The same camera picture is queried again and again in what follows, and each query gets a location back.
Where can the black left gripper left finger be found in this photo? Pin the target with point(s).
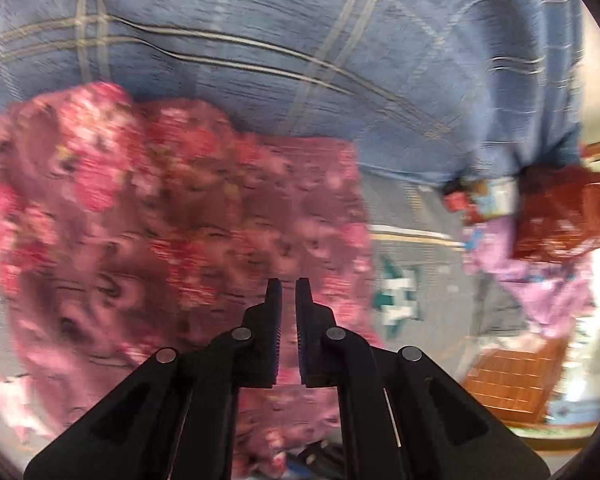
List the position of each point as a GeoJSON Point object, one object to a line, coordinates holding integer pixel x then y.
{"type": "Point", "coordinates": [174, 417]}

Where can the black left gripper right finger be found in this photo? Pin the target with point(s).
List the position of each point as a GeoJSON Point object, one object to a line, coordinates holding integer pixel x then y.
{"type": "Point", "coordinates": [401, 415]}

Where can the pink floral cloth garment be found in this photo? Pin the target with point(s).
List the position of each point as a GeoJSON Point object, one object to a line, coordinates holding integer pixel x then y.
{"type": "Point", "coordinates": [126, 227]}

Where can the grey striped bed sheet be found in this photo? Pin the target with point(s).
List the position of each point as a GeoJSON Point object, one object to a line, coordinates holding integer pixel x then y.
{"type": "Point", "coordinates": [384, 254]}

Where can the orange woven basket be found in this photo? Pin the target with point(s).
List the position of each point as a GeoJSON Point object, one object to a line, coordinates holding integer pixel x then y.
{"type": "Point", "coordinates": [515, 386]}

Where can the light purple cloth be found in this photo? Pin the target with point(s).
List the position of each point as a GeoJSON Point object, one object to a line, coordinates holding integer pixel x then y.
{"type": "Point", "coordinates": [551, 295]}

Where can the small colourful box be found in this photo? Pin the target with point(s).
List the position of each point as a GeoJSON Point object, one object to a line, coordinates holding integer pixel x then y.
{"type": "Point", "coordinates": [479, 201]}

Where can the red plastic bag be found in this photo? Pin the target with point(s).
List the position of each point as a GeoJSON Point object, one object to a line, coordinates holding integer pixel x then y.
{"type": "Point", "coordinates": [558, 217]}

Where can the blue plaid pillow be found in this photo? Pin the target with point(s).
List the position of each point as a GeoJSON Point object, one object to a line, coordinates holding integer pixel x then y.
{"type": "Point", "coordinates": [428, 90]}

